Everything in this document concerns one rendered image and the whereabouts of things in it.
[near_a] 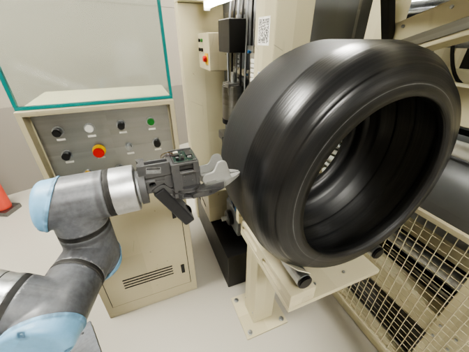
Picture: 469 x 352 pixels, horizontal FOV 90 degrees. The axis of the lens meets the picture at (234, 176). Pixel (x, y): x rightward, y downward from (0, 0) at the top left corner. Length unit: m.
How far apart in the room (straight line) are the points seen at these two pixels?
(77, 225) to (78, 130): 0.71
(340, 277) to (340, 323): 0.90
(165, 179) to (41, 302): 0.25
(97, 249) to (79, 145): 0.72
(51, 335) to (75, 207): 0.18
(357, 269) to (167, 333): 1.16
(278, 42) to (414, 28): 0.40
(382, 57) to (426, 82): 0.11
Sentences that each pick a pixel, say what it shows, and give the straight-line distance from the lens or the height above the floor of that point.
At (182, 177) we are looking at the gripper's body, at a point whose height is 1.26.
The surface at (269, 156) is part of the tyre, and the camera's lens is 0.45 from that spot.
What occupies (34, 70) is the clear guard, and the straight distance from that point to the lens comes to 1.11.
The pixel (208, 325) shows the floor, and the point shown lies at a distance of 1.69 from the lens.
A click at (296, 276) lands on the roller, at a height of 0.91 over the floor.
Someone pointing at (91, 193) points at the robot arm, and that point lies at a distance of 0.47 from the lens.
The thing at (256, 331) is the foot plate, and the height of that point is 0.01.
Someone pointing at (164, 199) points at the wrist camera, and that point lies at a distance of 0.50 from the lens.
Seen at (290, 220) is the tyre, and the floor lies 1.17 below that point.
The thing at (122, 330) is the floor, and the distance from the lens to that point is 1.80.
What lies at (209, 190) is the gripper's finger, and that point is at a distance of 0.48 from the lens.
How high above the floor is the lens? 1.49
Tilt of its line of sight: 30 degrees down
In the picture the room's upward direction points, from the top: straight up
